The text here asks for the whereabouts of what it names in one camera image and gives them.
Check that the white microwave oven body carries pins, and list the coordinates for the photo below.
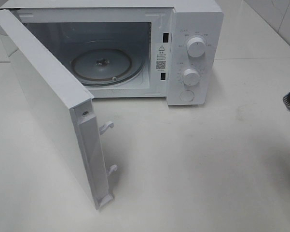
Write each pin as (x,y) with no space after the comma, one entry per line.
(156,30)

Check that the white timer knob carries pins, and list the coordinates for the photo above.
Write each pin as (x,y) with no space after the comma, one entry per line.
(190,77)

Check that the glass microwave turntable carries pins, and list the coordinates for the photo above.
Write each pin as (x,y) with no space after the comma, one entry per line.
(106,67)

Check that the round white door button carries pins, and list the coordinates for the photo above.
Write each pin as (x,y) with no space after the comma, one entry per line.
(187,96)

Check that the upper white power knob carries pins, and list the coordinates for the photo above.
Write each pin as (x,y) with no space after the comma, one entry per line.
(196,46)

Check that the white microwave door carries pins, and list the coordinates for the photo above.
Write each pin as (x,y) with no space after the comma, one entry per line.
(62,106)

